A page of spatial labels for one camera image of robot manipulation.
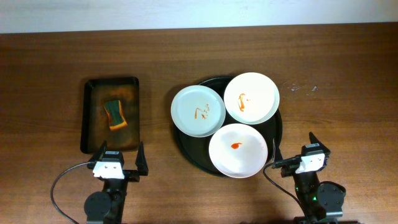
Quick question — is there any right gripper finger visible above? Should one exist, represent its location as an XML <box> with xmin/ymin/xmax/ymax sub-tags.
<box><xmin>309</xmin><ymin>132</ymin><xmax>325</xmax><ymax>147</ymax></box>
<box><xmin>272</xmin><ymin>139</ymin><xmax>283</xmax><ymax>162</ymax></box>

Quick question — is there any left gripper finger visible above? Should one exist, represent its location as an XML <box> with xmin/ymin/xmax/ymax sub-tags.
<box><xmin>135</xmin><ymin>142</ymin><xmax>149</xmax><ymax>175</ymax></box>
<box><xmin>89</xmin><ymin>141</ymin><xmax>107</xmax><ymax>162</ymax></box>

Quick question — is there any green orange sponge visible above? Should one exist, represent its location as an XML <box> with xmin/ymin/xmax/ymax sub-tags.
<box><xmin>104</xmin><ymin>100</ymin><xmax>127</xmax><ymax>131</ymax></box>

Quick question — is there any white plate bottom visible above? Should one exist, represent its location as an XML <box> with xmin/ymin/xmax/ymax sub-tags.
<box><xmin>208</xmin><ymin>123</ymin><xmax>269</xmax><ymax>179</ymax></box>

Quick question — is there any white plate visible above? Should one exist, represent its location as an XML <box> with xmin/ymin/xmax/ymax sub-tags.
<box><xmin>170</xmin><ymin>85</ymin><xmax>226</xmax><ymax>138</ymax></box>
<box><xmin>208</xmin><ymin>123</ymin><xmax>269</xmax><ymax>179</ymax></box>
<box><xmin>223</xmin><ymin>72</ymin><xmax>280</xmax><ymax>125</ymax></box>

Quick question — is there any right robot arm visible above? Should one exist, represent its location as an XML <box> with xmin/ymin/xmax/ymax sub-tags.
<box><xmin>271</xmin><ymin>133</ymin><xmax>346</xmax><ymax>223</ymax></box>

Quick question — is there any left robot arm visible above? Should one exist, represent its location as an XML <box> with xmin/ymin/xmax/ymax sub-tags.
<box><xmin>84</xmin><ymin>142</ymin><xmax>149</xmax><ymax>224</ymax></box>

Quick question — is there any black rectangular tray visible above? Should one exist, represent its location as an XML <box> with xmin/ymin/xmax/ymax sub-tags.
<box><xmin>80</xmin><ymin>76</ymin><xmax>140</xmax><ymax>154</ymax></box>

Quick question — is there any black round tray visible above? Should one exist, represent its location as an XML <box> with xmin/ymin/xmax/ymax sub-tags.
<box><xmin>174</xmin><ymin>75</ymin><xmax>283</xmax><ymax>177</ymax></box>

